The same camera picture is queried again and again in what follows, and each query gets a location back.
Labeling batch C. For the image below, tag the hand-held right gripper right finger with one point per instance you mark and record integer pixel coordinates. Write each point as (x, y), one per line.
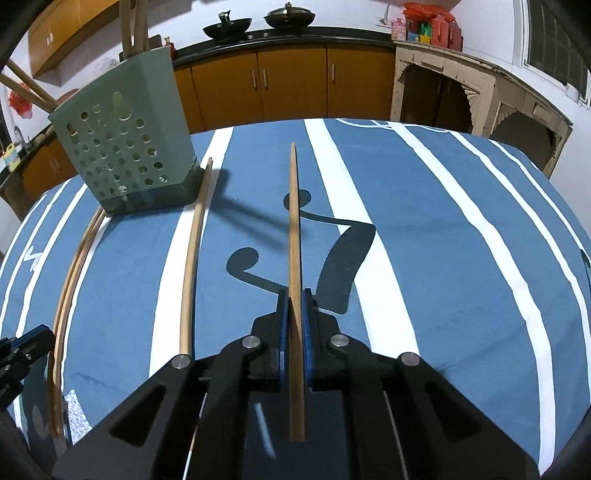
(308, 346)

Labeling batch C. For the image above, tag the gas stove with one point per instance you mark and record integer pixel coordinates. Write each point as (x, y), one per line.
(268, 35)

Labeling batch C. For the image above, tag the wooden chopstick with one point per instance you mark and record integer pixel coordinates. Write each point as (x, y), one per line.
(140, 23)
(52, 369)
(32, 84)
(61, 369)
(295, 221)
(126, 27)
(190, 267)
(23, 94)

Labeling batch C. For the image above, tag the black kitchen countertop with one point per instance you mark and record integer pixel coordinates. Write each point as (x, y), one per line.
(360, 37)

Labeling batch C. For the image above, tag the green perforated utensil holder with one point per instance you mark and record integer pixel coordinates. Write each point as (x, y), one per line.
(138, 115)

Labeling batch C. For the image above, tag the black pot with lid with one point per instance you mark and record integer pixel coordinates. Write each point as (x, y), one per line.
(290, 17)

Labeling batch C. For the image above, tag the pink carton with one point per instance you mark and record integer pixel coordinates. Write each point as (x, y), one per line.
(398, 30)

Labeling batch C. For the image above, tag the blue white striped tablecloth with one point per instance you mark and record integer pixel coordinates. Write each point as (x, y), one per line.
(438, 230)

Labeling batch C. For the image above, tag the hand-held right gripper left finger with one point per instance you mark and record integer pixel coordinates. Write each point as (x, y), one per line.
(282, 341)

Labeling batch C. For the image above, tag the hanging red plastic bag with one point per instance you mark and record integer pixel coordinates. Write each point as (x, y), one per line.
(21, 104)

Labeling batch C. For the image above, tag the yellow detergent bottle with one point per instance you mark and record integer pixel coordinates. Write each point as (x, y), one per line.
(10, 158)

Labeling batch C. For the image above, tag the red bottle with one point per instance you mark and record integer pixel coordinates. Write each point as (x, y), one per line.
(169, 48)

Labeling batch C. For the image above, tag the metal faucet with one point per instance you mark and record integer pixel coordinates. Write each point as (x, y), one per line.
(19, 136)

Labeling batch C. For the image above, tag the worn beige cabinet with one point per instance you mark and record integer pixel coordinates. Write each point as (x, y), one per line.
(443, 69)

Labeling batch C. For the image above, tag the wooden lower cabinets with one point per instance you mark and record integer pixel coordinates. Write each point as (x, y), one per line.
(291, 83)

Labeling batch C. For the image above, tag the red jugs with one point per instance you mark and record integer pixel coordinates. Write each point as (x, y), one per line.
(448, 33)

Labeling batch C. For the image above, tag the barred window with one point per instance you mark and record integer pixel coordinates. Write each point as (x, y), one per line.
(558, 41)

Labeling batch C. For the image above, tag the green yellow boxes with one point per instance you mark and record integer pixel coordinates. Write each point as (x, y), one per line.
(420, 31)

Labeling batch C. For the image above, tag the wooden upper cabinet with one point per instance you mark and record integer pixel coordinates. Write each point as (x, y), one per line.
(60, 32)

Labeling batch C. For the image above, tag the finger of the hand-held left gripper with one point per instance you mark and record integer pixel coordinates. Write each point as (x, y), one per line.
(34, 339)
(11, 364)

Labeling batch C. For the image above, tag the black wok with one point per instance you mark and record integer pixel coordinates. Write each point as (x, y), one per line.
(226, 27)

